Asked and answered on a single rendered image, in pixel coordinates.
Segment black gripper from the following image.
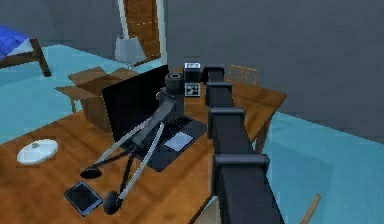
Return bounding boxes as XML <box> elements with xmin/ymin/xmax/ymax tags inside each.
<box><xmin>79</xmin><ymin>73</ymin><xmax>186</xmax><ymax>216</ymax></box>

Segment black cellphone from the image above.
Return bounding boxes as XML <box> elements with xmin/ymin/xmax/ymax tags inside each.
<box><xmin>63</xmin><ymin>181</ymin><xmax>104</xmax><ymax>218</ymax></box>

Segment black laptop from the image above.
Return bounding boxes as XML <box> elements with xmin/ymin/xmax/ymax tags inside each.
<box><xmin>101</xmin><ymin>64</ymin><xmax>208</xmax><ymax>173</ymax></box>

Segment brown cardboard box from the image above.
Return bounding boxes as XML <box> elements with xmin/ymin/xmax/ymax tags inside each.
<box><xmin>54</xmin><ymin>66</ymin><xmax>140</xmax><ymax>133</ymax></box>

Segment white round plate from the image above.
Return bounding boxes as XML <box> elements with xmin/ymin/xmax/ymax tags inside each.
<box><xmin>16</xmin><ymin>138</ymin><xmax>60</xmax><ymax>166</ymax></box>

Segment brown wooden table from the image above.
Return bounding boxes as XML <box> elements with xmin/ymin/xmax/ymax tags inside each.
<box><xmin>0</xmin><ymin>67</ymin><xmax>288</xmax><ymax>224</ymax></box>

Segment brown wooden door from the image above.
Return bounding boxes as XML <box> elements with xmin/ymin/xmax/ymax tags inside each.
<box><xmin>117</xmin><ymin>0</ymin><xmax>168</xmax><ymax>65</ymax></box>

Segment blue bed with wooden frame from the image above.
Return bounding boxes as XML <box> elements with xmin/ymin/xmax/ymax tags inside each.
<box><xmin>0</xmin><ymin>24</ymin><xmax>53</xmax><ymax>78</ymax></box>

